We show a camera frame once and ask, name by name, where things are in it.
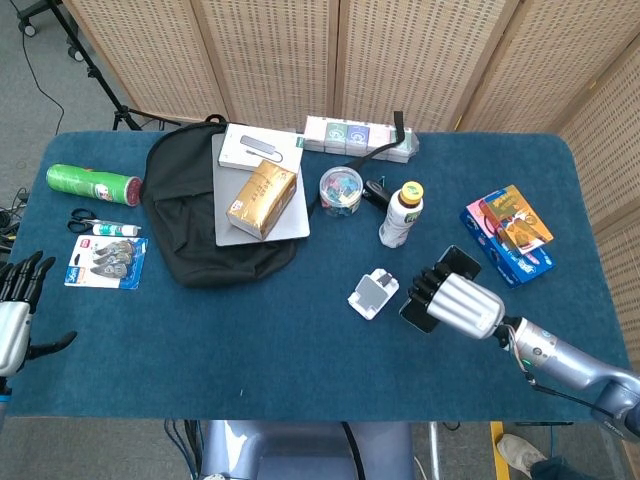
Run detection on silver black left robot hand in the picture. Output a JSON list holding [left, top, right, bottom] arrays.
[[0, 249, 79, 379]]

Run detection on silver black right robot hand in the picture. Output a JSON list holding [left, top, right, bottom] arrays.
[[407, 262, 506, 341]]

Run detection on black smartphone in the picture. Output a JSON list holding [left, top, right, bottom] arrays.
[[398, 244, 482, 335]]

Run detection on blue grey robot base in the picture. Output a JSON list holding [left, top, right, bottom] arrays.
[[199, 419, 416, 480]]

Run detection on blue box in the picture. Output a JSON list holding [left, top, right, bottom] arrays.
[[458, 202, 557, 289]]

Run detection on small white square device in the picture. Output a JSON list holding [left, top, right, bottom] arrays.
[[347, 268, 401, 321]]

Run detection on orange red small box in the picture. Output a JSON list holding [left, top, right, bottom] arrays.
[[479, 184, 555, 251]]

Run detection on white bottle yellow cap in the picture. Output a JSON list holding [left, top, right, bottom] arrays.
[[378, 180, 425, 250]]

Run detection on pale plain card box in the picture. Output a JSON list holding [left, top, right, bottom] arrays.
[[303, 115, 330, 152], [368, 124, 397, 159]]

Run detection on card box purple print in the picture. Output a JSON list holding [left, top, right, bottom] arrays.
[[346, 123, 372, 155]]

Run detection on card box green print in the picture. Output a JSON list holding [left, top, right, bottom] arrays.
[[324, 121, 350, 154]]

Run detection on black tripod stand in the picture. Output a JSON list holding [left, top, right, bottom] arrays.
[[47, 0, 182, 132]]

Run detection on white usb hub box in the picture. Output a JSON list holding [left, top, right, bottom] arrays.
[[217, 123, 305, 175]]

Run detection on black scissors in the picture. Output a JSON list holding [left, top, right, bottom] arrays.
[[67, 207, 109, 235]]

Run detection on white glue stick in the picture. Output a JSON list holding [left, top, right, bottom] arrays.
[[91, 223, 143, 237]]

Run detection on black stapler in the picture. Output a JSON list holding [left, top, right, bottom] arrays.
[[362, 178, 394, 207]]

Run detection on metal table leg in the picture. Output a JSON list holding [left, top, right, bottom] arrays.
[[427, 421, 444, 480]]

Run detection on white shoe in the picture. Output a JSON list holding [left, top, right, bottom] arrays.
[[497, 433, 547, 477]]

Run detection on green chips can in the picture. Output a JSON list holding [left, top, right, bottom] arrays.
[[45, 163, 144, 207]]

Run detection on clear jar of binder clips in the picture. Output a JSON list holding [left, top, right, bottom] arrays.
[[318, 166, 366, 219]]

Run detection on person leg in jeans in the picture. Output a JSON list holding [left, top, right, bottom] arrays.
[[529, 453, 594, 480]]

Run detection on black backpack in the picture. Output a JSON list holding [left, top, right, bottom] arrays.
[[140, 110, 407, 289]]

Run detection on blue tablecloth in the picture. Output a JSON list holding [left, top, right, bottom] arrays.
[[7, 130, 632, 422]]

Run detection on gold tissue pack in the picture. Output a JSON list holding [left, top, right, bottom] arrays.
[[225, 159, 299, 241]]

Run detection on grey laptop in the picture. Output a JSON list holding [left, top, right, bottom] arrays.
[[210, 132, 311, 247]]

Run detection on coloured wrist wire bundle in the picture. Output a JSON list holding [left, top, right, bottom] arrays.
[[497, 323, 534, 386]]

